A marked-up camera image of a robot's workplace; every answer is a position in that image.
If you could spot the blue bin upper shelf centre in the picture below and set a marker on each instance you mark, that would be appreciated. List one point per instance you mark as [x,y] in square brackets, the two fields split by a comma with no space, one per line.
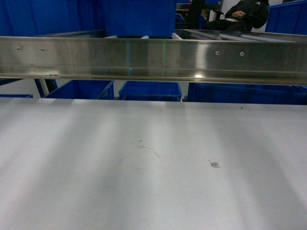
[139,17]

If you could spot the blue bin shelf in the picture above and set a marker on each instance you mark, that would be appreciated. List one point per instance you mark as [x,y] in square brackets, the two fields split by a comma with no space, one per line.
[288,18]
[139,17]

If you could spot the blue bin upper shelf right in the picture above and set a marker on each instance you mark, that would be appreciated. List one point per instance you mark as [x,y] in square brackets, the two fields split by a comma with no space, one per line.
[288,18]

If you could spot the blue bin lower centre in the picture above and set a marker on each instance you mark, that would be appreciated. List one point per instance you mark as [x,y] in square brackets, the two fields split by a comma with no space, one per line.
[150,91]

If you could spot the blue bin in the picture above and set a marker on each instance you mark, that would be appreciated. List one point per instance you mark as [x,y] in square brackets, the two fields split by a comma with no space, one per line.
[246,94]
[84,89]
[150,91]

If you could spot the blue bin lower left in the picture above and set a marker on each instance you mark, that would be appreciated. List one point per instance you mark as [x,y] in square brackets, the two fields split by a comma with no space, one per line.
[84,89]

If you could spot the small QR code sticker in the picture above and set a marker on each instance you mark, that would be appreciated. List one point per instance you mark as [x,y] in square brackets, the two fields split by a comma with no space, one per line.
[214,164]

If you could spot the blue bin lower right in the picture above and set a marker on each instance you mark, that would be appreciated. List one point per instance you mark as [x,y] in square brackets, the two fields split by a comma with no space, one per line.
[246,94]

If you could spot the seated person in black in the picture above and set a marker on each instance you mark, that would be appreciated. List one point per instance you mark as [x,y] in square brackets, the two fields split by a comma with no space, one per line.
[244,16]

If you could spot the stainless steel shelf rail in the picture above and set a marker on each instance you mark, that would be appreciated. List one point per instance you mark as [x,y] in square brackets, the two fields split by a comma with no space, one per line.
[186,56]

